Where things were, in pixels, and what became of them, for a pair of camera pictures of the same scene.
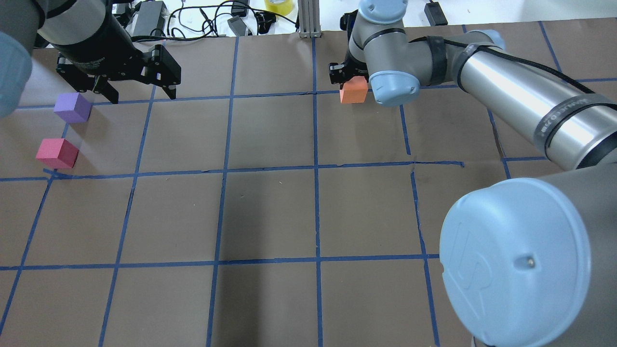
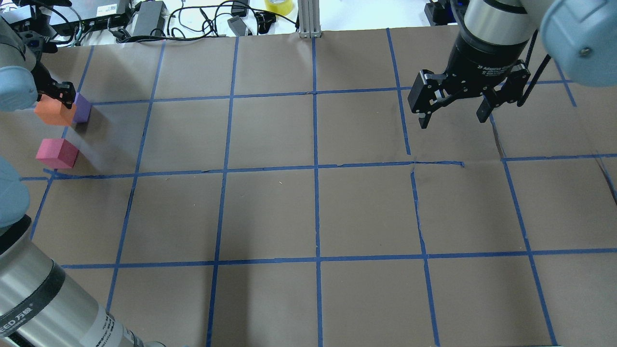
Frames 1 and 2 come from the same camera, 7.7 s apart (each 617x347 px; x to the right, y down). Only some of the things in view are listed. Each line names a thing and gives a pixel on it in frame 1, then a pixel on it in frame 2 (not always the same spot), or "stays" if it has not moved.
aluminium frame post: x=309 y=22 stays
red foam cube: x=57 y=153 stays
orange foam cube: x=354 y=90 → x=51 y=111
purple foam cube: x=73 y=107 stays
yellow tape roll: x=283 y=8 stays
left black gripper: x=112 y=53 → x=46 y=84
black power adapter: x=152 y=16 stays
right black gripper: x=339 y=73 → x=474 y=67
